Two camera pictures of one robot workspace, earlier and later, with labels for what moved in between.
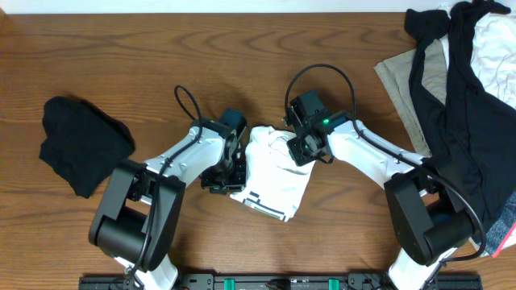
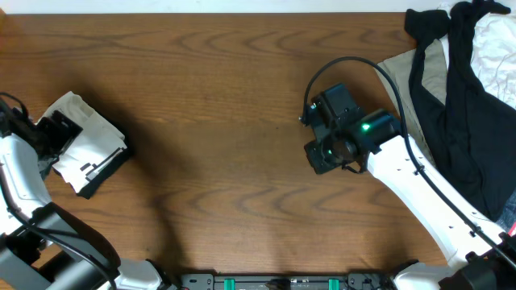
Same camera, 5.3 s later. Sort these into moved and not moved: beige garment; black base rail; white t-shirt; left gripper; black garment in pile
Moved: white t-shirt; left gripper
Not moved: beige garment; black garment in pile; black base rail
